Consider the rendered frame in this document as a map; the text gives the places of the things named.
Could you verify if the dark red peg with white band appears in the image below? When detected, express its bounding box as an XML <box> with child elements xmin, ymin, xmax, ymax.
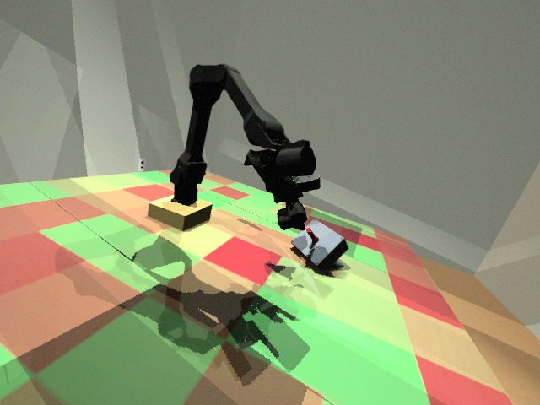
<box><xmin>306</xmin><ymin>228</ymin><xmax>318</xmax><ymax>242</ymax></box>

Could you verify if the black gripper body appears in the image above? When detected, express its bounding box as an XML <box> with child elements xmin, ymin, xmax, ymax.
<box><xmin>264</xmin><ymin>176</ymin><xmax>307</xmax><ymax>230</ymax></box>

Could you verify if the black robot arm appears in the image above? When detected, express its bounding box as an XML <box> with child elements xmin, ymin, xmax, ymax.
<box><xmin>170</xmin><ymin>63</ymin><xmax>321</xmax><ymax>205</ymax></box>

